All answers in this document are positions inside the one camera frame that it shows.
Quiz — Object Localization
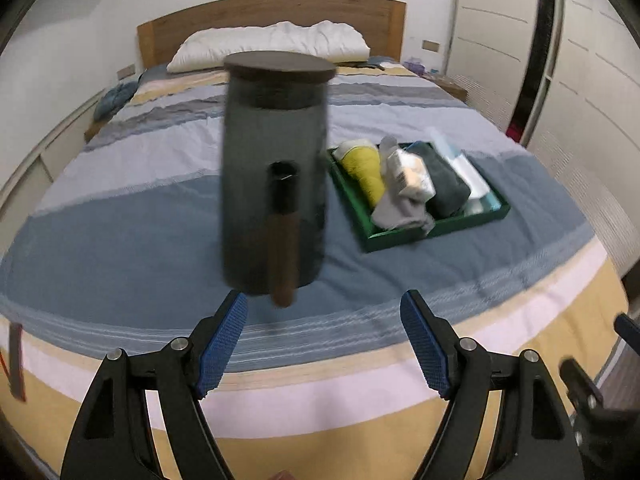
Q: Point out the dark green towel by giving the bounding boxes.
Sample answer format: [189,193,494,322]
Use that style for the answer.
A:
[407,141,472,219]

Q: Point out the wooden nightstand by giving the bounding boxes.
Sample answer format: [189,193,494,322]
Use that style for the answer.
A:
[84,117,108,143]
[430,74,468,103]

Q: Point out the clear blue plastic packet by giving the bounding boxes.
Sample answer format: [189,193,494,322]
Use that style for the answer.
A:
[427,127,503,213]

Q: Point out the blue cloth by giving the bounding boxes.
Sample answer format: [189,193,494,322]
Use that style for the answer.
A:
[95,81,138,121]

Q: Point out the white pillow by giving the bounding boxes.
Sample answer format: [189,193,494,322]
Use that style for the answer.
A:
[166,21,371,73]

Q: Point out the white louvred wall cabinet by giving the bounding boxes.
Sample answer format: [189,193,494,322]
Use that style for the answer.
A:
[0,95,106,221]

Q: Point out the yellow sock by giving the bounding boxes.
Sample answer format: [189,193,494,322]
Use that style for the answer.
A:
[334,139,387,208]

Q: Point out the wooden headboard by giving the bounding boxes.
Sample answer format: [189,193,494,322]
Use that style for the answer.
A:
[136,0,407,70]

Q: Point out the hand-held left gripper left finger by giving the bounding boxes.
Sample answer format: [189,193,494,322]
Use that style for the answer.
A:
[60,289,249,480]

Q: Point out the dark smoky pitcher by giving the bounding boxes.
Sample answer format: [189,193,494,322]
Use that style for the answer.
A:
[220,51,337,308]

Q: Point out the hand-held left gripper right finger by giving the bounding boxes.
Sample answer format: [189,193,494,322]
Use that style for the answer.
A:
[400,289,586,480]

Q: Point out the phone in red case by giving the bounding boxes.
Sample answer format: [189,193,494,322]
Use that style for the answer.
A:
[7,322,27,403]

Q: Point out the grey socks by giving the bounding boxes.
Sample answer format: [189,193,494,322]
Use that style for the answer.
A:
[371,136,436,235]

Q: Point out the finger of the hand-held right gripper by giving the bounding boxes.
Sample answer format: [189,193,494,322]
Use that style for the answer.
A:
[559,359,606,413]
[614,314,640,356]

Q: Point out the white wardrobe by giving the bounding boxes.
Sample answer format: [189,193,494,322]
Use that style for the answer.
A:
[445,0,640,281]

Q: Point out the bed with striped cover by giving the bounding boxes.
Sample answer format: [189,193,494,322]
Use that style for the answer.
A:
[0,62,631,480]

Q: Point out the tissue packet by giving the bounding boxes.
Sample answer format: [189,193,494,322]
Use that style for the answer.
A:
[385,149,436,200]

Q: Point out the green tray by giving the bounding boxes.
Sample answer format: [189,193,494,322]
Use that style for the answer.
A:
[326,141,512,254]

